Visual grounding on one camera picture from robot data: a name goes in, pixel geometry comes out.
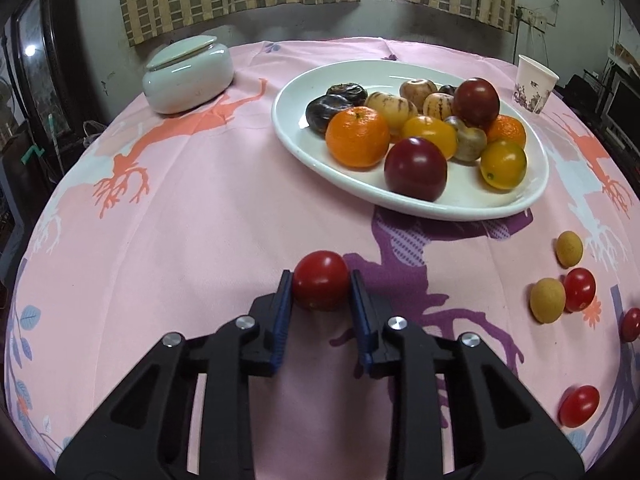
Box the dark water chestnut on plate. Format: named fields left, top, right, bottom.
left=326, top=82, right=368, bottom=106

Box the orange mandarin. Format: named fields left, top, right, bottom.
left=324, top=106, right=390, bottom=169
left=486, top=114, right=527, bottom=148

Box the dark red plum tomato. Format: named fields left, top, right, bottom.
left=452, top=77, right=500, bottom=129

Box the striped pepino melon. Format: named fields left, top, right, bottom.
left=366, top=91, right=418, bottom=130

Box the dark yellow tomato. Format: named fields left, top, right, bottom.
left=480, top=140, right=527, bottom=191

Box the pale green ceramic jar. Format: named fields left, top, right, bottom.
left=142, top=35, right=234, bottom=115

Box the brown passion fruit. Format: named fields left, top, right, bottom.
left=399, top=79, right=438, bottom=112

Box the yellow orange tomato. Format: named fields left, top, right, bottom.
left=401, top=116, right=458, bottom=160

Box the low red cherry tomato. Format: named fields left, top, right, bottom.
left=558, top=385, right=600, bottom=428

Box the white oval plate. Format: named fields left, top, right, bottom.
left=271, top=60, right=549, bottom=221

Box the tan longan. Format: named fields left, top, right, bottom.
left=528, top=278, right=566, bottom=324
left=554, top=231, right=584, bottom=269

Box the patterned paper cup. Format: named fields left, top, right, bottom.
left=513, top=54, right=560, bottom=115

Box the small red cherry tomato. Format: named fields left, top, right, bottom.
left=620, top=308, right=640, bottom=344

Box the dark purple water chestnut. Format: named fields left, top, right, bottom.
left=305, top=94, right=352, bottom=134

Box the striped yellow pepino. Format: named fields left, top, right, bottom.
left=422, top=92, right=454, bottom=120

